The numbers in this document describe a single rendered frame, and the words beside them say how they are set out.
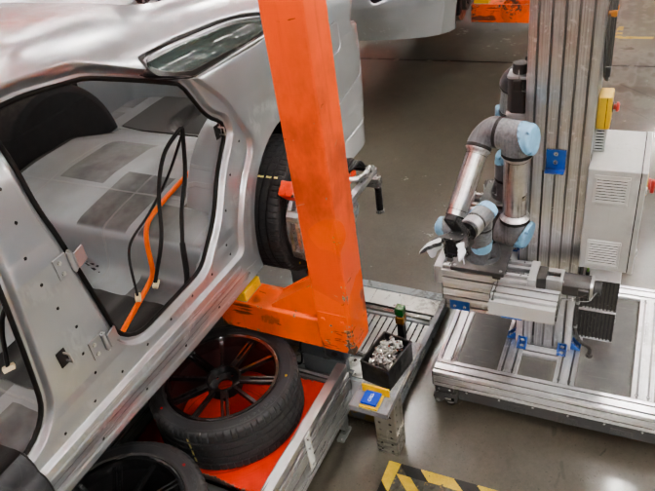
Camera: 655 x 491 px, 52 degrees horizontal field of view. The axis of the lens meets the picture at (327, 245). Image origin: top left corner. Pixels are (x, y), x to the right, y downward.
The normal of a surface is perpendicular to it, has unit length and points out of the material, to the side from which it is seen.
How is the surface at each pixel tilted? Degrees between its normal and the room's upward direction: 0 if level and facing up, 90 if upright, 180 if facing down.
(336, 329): 90
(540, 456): 0
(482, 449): 0
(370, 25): 107
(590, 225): 90
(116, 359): 91
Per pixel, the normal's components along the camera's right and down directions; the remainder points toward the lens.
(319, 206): -0.43, 0.57
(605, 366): -0.13, -0.81
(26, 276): 0.88, 0.10
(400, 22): 0.00, 0.78
